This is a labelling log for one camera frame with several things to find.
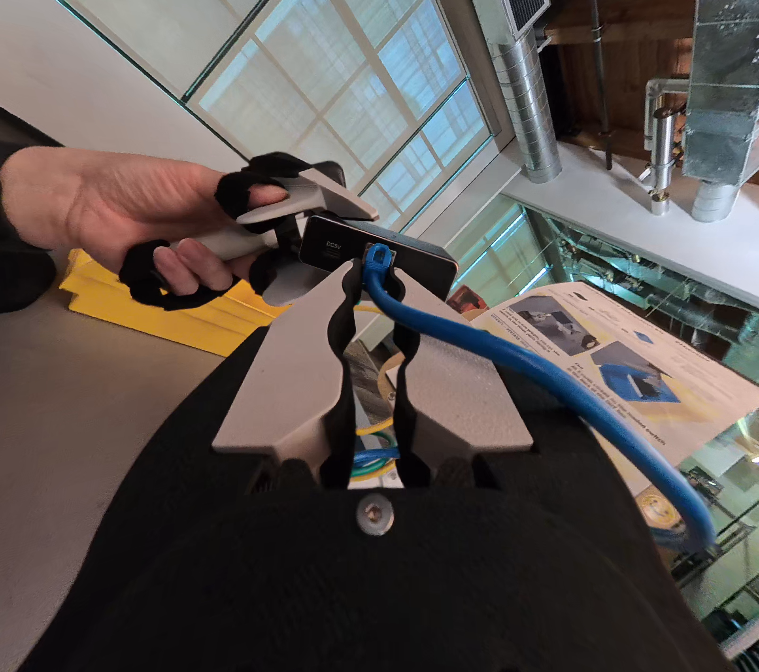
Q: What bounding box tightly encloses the blue ethernet cable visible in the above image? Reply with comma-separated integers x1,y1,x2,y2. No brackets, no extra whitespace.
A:
354,244,721,557

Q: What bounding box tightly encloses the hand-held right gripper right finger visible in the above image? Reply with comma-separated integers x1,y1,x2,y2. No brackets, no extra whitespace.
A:
388,268,534,488

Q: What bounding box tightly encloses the silver pipe fitting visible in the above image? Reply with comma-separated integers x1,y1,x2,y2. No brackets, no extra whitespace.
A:
642,79,690,217

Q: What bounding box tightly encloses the black ceiling pipe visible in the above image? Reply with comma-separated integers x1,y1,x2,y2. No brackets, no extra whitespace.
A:
578,0,616,170

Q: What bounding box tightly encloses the black wrist band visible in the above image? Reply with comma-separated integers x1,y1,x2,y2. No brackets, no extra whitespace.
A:
0,109,63,312

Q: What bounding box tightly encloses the large window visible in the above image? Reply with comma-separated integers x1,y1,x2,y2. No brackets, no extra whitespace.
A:
53,0,494,234

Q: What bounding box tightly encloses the green ethernet cable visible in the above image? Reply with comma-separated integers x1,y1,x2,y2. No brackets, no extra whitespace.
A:
353,432,396,477

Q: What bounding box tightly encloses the yellow plastic bin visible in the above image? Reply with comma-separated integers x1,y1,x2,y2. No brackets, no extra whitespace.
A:
59,248,297,359

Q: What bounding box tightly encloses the yellow smiley sticker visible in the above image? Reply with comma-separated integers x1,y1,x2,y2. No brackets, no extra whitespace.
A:
643,496,678,526

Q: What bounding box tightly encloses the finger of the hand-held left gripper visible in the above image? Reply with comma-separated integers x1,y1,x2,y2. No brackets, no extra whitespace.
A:
289,168,381,223
261,263,344,308

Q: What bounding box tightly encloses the printed instruction sheet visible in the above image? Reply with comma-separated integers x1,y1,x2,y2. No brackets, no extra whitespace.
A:
471,281,759,498

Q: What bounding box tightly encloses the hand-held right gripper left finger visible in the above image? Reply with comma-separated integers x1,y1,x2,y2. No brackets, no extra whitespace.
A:
211,260,364,488

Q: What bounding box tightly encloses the wooden display board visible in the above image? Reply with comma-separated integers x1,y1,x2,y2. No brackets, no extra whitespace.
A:
629,476,691,536

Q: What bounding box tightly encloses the person's left hand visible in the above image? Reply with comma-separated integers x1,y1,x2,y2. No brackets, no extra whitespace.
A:
0,146,291,296

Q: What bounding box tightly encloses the rectangular metal duct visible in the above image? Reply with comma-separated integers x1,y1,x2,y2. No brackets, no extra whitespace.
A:
681,0,759,223

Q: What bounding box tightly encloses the yellow ethernet cable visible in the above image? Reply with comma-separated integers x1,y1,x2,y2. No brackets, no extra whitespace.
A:
350,301,398,484

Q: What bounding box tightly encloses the round ribbed duct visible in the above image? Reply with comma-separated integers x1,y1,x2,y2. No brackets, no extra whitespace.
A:
489,28,564,185

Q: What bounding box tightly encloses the black network switch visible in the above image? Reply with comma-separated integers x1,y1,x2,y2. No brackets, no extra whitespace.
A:
298,215,460,302

